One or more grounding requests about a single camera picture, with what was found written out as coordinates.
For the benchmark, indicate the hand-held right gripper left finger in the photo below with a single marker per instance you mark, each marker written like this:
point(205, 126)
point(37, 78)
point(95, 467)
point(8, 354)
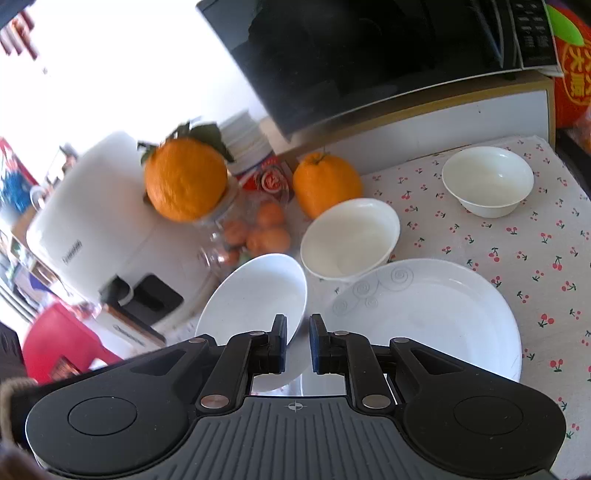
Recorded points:
point(279, 344)

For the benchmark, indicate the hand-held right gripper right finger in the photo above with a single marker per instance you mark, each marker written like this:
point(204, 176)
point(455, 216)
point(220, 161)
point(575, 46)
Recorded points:
point(318, 344)

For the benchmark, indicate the white ceramic bowl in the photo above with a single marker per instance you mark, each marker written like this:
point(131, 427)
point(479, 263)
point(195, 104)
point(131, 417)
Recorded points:
point(351, 235)
point(487, 180)
point(249, 300)

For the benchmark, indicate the white swirl-pattern plate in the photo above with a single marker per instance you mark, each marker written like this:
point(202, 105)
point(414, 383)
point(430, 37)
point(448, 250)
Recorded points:
point(429, 318)

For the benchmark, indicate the person's left forearm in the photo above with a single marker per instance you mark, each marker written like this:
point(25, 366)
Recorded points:
point(14, 415)

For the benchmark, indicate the pile of small oranges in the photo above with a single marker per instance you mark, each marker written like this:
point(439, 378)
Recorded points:
point(268, 240)

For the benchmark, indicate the glass jar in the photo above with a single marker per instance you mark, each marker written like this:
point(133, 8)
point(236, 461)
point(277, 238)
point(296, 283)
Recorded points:
point(217, 240)

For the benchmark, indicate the large orange without leaves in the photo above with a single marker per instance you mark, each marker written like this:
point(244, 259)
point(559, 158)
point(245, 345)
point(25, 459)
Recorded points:
point(328, 184)

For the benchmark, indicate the large orange with leaves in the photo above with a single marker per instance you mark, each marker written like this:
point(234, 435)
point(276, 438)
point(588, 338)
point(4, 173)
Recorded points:
point(184, 180)

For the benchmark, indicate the cherry print tablecloth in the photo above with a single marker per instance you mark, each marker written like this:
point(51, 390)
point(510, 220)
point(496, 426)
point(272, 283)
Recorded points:
point(508, 258)

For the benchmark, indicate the white air fryer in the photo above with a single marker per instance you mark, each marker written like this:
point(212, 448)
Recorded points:
point(101, 221)

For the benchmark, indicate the red plastic stool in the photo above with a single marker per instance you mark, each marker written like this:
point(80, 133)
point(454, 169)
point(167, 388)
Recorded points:
point(60, 332)

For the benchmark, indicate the white wooden cabinet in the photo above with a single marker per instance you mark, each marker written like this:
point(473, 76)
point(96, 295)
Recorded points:
point(461, 115)

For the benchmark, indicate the black microwave oven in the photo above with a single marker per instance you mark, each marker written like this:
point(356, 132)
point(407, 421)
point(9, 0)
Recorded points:
point(369, 55)

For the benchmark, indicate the red cardboard box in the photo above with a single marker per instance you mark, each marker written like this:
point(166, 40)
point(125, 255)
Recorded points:
point(575, 83)

